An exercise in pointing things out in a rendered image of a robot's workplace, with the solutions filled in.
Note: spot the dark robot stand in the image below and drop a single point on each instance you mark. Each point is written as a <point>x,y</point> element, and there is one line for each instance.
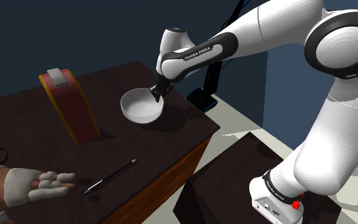
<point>228,180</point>

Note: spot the dark pen with silver tip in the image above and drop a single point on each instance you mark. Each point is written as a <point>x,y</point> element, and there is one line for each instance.
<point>110,176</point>

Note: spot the black pole stand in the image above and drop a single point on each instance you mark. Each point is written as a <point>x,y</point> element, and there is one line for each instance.
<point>211,80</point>

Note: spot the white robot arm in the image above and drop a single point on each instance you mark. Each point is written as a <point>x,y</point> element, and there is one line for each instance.
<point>336,130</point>

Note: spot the white bowl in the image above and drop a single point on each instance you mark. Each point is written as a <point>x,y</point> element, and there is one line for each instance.
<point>138,108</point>

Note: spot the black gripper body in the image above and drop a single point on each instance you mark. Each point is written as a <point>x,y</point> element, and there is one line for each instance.
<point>163,85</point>

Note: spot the dark wooden desk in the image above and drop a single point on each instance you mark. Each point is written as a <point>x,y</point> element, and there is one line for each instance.
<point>26,130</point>

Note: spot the red box with yellow edge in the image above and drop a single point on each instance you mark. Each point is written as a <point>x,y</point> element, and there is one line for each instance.
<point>73,108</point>

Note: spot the brown hand figure, white wraps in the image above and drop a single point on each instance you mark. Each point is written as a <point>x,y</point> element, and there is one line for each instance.
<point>14,186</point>

